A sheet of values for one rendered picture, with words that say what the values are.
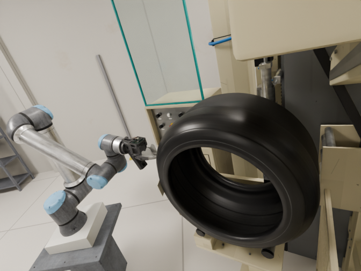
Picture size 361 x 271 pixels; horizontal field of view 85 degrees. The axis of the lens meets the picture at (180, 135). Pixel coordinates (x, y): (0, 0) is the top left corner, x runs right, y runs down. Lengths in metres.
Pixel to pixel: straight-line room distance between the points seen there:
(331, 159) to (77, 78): 3.56
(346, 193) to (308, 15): 0.88
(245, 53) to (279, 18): 0.04
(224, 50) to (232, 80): 0.13
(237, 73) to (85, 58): 3.06
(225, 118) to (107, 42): 3.12
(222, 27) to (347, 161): 0.69
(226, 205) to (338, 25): 0.91
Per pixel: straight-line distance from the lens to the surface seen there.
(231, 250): 1.04
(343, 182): 1.01
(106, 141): 1.08
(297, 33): 0.24
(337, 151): 0.93
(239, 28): 0.25
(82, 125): 4.06
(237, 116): 0.58
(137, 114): 3.65
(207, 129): 0.58
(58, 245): 1.72
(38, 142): 1.25
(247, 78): 0.90
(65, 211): 1.60
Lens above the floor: 1.67
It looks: 24 degrees down
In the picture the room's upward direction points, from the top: 15 degrees counter-clockwise
